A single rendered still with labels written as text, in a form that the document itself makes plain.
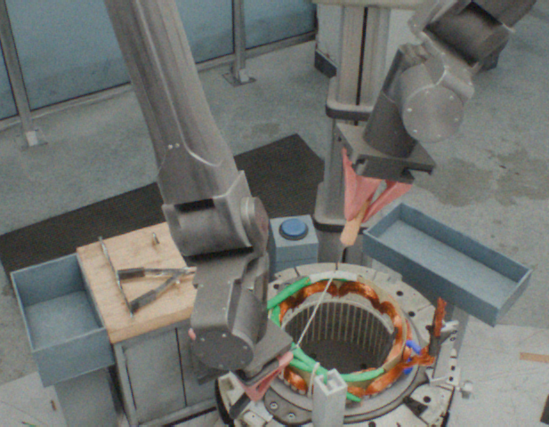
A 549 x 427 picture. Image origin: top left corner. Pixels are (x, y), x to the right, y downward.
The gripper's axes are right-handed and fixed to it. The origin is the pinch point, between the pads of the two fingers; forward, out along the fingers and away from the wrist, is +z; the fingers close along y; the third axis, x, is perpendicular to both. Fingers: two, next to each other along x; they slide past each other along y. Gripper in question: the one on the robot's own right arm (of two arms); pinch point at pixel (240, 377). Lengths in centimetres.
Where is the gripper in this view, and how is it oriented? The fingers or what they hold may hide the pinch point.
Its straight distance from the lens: 90.4
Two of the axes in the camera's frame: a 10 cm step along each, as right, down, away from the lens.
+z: -0.3, 7.5, 6.6
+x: 7.4, -4.3, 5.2
